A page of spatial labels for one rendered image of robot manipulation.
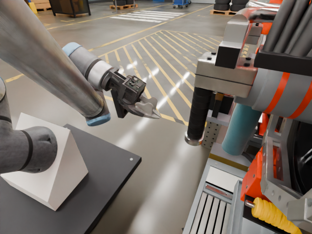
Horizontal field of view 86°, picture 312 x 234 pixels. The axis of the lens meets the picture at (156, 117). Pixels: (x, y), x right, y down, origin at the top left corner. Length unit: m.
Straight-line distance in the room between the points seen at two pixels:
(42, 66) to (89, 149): 0.75
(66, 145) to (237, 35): 0.68
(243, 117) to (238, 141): 0.11
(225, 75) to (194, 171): 1.04
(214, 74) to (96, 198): 0.73
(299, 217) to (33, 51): 0.49
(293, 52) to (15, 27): 0.35
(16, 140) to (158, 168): 0.86
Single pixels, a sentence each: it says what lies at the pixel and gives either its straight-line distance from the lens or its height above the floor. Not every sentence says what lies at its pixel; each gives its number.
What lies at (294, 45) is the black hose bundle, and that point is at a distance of 0.27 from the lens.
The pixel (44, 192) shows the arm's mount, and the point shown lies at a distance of 0.85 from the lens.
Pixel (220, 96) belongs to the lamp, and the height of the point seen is 0.59.
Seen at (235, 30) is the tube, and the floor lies 1.00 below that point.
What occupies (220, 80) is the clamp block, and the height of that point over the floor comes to 0.92.
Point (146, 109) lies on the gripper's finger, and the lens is 0.54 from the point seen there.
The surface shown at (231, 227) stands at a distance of 0.99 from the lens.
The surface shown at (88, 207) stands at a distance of 0.86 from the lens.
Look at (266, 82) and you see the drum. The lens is 0.44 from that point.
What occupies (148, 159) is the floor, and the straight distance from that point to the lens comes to 1.31.
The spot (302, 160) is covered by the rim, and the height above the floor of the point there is 0.62.
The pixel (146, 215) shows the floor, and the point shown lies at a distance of 1.12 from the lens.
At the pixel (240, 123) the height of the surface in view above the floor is 0.66.
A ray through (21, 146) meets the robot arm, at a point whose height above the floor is 0.62.
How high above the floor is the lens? 1.05
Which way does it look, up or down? 39 degrees down
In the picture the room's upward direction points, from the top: straight up
